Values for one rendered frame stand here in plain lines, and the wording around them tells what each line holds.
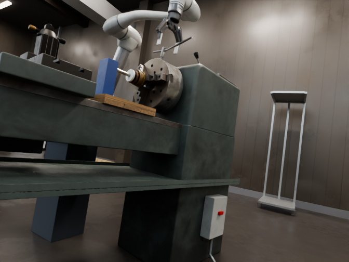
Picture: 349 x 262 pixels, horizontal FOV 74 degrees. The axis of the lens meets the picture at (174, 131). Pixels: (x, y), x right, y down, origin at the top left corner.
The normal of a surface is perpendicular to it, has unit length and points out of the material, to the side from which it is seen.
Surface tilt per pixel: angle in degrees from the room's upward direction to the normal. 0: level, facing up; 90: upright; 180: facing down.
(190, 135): 90
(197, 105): 90
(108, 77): 90
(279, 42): 90
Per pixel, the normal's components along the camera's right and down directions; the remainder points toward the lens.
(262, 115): -0.51, -0.13
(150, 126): 0.75, 0.06
